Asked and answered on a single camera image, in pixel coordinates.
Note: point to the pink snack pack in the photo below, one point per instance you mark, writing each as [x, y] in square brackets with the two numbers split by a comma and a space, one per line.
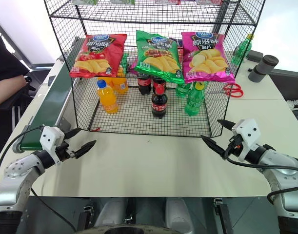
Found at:
[208, 2]
[168, 1]

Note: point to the person in black clothes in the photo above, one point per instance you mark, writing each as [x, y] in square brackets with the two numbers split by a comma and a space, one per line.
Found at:
[7, 61]

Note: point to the person's bare forearm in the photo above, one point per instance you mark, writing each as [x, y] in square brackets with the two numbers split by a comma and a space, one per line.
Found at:
[7, 84]

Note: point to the magenta potato chip bag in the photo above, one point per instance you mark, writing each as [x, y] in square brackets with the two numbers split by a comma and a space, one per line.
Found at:
[207, 58]

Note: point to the cola bottle red label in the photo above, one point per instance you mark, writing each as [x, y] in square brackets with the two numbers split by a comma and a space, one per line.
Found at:
[144, 84]
[159, 81]

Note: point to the grey box device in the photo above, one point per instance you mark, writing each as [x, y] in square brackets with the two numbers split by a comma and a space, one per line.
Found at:
[256, 55]

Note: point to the green potato chip bag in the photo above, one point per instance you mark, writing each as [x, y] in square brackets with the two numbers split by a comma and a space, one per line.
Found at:
[158, 58]

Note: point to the cola bottle red cap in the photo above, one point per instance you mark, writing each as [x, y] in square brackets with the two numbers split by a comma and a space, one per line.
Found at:
[159, 104]

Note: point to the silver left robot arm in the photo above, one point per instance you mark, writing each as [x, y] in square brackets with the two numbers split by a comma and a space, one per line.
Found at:
[15, 175]

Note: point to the grey cylinder container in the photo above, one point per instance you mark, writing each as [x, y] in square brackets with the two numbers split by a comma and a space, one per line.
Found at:
[262, 69]

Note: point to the green soda bottle yellow cap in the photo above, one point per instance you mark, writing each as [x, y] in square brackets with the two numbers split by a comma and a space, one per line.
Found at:
[241, 50]

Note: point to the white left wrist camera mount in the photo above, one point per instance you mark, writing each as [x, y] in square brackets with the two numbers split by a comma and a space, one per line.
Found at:
[50, 137]

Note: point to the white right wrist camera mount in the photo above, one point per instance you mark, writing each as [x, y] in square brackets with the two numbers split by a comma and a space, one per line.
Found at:
[247, 132]

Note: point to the red potato chip bag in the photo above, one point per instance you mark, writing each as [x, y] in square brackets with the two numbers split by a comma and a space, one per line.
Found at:
[100, 56]

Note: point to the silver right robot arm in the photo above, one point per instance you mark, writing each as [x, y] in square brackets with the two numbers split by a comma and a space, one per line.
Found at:
[280, 170]

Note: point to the dark rounded robot base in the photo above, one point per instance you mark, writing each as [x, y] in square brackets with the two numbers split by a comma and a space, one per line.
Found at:
[129, 230]

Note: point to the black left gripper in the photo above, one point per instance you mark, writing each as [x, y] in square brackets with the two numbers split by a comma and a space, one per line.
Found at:
[64, 151]

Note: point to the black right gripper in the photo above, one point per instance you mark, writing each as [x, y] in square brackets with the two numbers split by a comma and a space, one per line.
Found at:
[236, 146]

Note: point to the green snack pack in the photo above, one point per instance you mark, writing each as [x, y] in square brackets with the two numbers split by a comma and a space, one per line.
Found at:
[85, 2]
[123, 1]

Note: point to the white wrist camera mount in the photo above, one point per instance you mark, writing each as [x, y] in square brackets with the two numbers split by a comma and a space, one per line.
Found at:
[50, 137]
[247, 132]

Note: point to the orange soda bottle blue cap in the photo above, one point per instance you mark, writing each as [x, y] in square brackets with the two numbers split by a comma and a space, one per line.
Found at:
[107, 100]

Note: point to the green conveyor belt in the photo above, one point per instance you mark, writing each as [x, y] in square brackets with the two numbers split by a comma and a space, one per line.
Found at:
[53, 100]

